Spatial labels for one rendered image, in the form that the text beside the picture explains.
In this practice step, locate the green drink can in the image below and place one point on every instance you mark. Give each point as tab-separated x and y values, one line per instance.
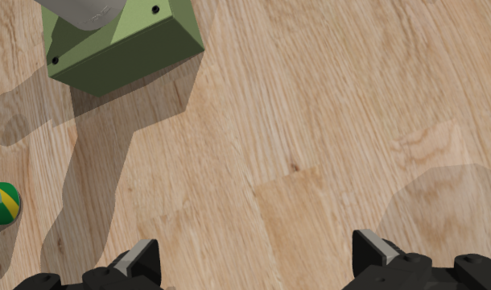
9	203

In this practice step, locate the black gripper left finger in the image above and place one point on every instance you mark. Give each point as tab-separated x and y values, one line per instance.
139	269

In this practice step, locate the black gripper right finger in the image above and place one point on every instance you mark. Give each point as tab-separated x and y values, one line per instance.
397	270

